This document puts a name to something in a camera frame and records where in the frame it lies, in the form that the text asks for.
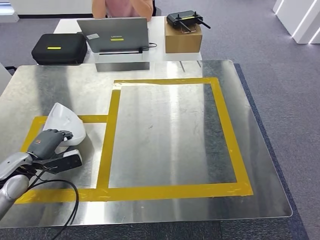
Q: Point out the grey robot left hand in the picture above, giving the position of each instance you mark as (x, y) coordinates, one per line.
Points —
(44, 144)

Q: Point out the white plastic mirror cover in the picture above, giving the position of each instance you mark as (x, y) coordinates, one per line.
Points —
(65, 121)

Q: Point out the steel workbench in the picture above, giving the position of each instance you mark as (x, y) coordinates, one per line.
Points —
(162, 132)

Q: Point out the black zip case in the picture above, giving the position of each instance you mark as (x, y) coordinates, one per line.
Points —
(65, 53)

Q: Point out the grey laptop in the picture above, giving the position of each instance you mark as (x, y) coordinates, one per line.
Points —
(112, 30)

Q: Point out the person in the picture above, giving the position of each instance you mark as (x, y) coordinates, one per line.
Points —
(120, 8)

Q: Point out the white table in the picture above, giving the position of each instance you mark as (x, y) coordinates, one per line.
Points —
(157, 36)

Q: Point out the brown cardboard box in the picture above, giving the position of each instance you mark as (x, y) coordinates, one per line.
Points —
(183, 41)

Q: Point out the black controller with antennas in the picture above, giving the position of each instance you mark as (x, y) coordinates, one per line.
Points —
(183, 18)

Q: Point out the white lit partition block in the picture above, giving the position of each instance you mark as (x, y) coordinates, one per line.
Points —
(287, 13)

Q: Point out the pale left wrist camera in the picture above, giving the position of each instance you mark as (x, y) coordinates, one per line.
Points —
(72, 155)

